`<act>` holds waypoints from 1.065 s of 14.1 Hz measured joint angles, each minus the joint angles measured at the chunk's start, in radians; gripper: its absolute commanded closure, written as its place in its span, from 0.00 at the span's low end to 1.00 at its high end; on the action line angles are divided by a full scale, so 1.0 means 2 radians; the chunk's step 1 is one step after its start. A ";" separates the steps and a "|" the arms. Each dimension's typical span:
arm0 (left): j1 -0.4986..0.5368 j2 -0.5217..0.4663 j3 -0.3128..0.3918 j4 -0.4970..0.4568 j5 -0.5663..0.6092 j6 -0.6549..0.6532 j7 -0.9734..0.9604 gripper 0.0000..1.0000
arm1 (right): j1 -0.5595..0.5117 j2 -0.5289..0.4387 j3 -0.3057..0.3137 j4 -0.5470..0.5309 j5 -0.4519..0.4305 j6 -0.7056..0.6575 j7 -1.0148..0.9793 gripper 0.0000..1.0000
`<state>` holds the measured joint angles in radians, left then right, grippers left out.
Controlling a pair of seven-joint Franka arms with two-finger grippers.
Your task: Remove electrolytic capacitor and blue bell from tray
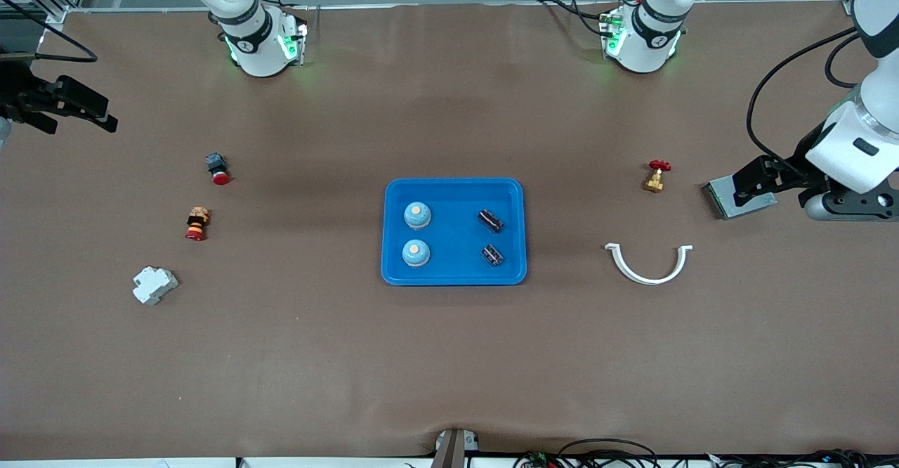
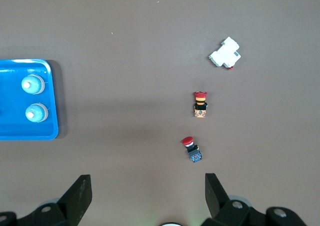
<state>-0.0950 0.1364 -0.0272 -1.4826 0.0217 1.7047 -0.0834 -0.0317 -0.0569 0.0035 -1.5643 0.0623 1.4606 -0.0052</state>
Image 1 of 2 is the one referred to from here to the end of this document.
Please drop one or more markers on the blue plastic tray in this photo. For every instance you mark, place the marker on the blue plastic tray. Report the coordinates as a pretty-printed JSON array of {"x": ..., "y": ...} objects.
[{"x": 453, "y": 243}]

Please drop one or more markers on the grey metal camera bracket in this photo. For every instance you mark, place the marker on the grey metal camera bracket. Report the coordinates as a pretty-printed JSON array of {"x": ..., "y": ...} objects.
[{"x": 449, "y": 450}]

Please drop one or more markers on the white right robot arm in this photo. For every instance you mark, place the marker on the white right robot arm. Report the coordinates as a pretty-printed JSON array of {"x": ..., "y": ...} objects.
[{"x": 256, "y": 53}]

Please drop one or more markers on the white curved pipe clip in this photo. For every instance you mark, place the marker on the white curved pipe clip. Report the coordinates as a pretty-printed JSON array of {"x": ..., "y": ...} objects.
[{"x": 650, "y": 280}]

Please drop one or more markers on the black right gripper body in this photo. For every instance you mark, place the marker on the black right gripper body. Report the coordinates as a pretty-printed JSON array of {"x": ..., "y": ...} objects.
[{"x": 15, "y": 93}]

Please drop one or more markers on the white circuit breaker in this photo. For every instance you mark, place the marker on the white circuit breaker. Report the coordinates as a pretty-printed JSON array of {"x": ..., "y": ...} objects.
[{"x": 154, "y": 285}]

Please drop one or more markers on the black cylindrical capacitor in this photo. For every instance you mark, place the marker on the black cylindrical capacitor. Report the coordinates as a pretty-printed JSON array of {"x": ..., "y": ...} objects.
[
  {"x": 491, "y": 220},
  {"x": 492, "y": 255}
]

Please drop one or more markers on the grey metal box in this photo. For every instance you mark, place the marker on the grey metal box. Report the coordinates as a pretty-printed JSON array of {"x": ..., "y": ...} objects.
[{"x": 748, "y": 206}]

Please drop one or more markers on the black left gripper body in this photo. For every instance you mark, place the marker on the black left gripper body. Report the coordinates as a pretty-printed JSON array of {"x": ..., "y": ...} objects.
[{"x": 794, "y": 170}]

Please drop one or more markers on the red emergency stop button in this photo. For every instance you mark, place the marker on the red emergency stop button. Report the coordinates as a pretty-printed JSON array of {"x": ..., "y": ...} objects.
[{"x": 218, "y": 169}]

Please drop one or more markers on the light blue service bell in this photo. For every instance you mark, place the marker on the light blue service bell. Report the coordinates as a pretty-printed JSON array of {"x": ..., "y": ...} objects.
[
  {"x": 416, "y": 254},
  {"x": 417, "y": 216}
]

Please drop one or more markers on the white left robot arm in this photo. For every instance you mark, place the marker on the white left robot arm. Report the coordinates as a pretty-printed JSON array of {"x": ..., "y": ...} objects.
[{"x": 646, "y": 46}]

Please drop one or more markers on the red yellow push button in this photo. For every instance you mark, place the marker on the red yellow push button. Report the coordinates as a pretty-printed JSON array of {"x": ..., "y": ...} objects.
[{"x": 197, "y": 223}]

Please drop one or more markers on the green lit base connector box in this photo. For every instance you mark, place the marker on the green lit base connector box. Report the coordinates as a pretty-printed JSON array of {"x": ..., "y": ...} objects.
[
  {"x": 293, "y": 43},
  {"x": 611, "y": 32}
]

